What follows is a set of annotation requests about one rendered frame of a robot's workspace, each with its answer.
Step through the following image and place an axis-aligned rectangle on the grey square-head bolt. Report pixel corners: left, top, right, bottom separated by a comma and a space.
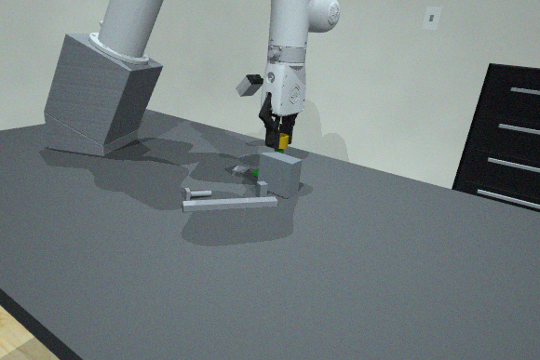
184, 188, 211, 201

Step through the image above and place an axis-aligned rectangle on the yellow round nut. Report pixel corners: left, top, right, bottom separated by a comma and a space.
278, 133, 289, 149

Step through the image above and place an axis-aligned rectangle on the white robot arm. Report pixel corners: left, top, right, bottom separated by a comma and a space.
88, 0, 340, 97

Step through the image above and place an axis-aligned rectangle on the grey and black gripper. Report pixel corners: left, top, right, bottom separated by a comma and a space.
259, 60, 306, 149

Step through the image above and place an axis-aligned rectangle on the grey long flat bar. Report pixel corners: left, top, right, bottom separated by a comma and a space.
182, 196, 277, 212

